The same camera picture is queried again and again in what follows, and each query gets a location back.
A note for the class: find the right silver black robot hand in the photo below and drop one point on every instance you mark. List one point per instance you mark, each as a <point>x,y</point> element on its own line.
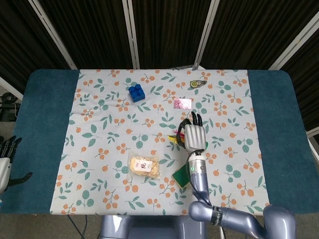
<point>195,137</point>

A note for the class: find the blue toy building block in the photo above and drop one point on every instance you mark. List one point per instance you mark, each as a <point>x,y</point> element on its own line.
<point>136,93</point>

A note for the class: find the colourful feather shuttlecock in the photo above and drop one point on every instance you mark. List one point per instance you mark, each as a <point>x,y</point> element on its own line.
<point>172,137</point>

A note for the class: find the green yellow scouring sponge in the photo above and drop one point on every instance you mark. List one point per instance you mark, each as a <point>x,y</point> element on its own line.
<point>180,178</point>

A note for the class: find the black equipment on floor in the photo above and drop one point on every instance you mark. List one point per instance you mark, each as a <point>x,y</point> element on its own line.
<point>6,107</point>

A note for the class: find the floral printed tablecloth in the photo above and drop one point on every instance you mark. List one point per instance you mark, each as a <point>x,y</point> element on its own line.
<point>149,124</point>

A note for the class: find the black folding partition screen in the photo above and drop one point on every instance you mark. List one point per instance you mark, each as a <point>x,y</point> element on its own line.
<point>94,32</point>

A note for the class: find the clear bag of snacks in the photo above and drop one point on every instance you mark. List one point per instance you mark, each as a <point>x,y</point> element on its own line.
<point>144,167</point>

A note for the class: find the blue-grey robot torso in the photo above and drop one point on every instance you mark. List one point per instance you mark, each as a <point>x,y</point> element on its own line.
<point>152,227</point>

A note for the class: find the dark blue table cover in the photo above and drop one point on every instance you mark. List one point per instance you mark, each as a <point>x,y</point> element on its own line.
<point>42,124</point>

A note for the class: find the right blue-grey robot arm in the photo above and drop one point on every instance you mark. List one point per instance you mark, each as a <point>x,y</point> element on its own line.
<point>199,179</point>

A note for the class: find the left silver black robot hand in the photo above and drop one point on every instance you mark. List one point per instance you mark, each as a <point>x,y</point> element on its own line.
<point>3,169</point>

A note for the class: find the pink floral white packet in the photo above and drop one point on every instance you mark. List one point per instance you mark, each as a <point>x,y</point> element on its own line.
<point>184,103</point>

